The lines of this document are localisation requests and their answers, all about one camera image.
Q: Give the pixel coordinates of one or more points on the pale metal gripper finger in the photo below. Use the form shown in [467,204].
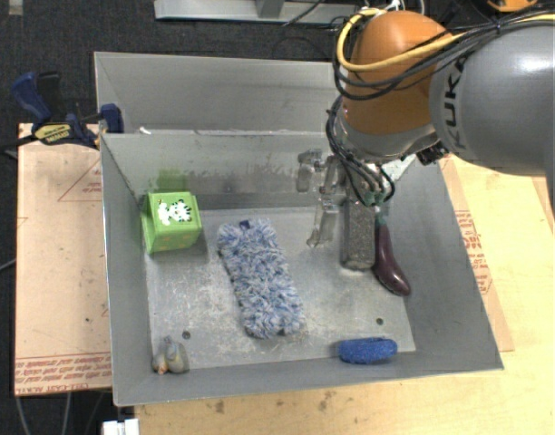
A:
[325,222]
[304,166]

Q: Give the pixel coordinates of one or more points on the grey speckled block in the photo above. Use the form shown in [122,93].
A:
[358,238]

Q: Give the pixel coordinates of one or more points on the purple toy eggplant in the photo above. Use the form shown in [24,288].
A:
[388,265]

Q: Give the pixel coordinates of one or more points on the blue fluffy cloth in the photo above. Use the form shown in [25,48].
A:
[259,279]

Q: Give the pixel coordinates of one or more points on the grey metal bin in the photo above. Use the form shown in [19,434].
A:
[214,102]

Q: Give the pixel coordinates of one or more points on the blue sponge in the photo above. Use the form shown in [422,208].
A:
[367,350]

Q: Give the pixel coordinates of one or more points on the green box with tiger print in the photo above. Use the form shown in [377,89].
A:
[173,222]

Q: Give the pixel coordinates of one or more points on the grey toy bird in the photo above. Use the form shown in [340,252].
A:
[171,358]

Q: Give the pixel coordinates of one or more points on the brown cardboard board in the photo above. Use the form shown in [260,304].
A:
[60,261]

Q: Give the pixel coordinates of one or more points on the black cylinder on white bracket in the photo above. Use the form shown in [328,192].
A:
[431,154]

